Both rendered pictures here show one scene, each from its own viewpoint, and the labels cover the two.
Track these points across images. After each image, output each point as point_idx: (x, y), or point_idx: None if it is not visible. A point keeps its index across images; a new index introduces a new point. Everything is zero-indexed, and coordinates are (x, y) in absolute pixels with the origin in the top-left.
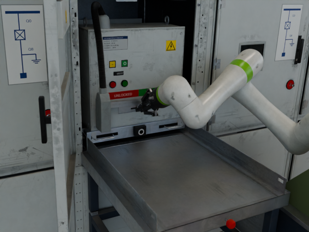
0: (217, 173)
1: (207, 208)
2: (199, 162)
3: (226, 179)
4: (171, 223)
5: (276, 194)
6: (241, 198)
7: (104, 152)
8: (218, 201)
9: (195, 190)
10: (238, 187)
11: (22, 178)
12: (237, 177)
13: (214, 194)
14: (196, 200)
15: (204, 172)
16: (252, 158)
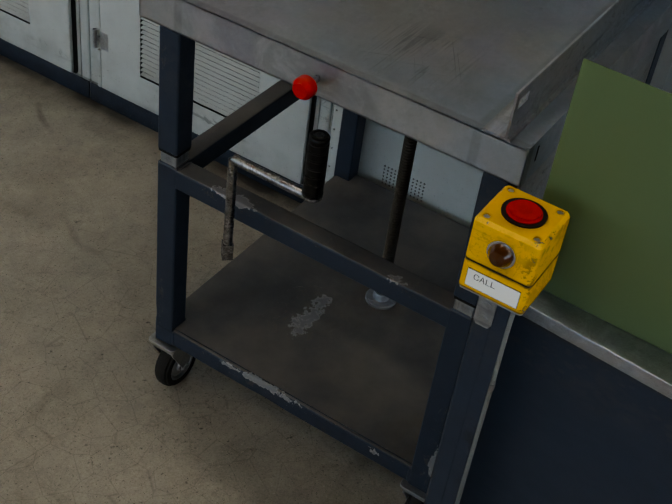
0: (497, 31)
1: (311, 34)
2: (529, 0)
3: (482, 47)
4: (206, 0)
5: (487, 125)
6: (408, 76)
7: None
8: (358, 45)
9: (374, 11)
10: (463, 67)
11: None
12: (512, 62)
13: (388, 37)
14: (329, 17)
15: (481, 12)
16: (579, 36)
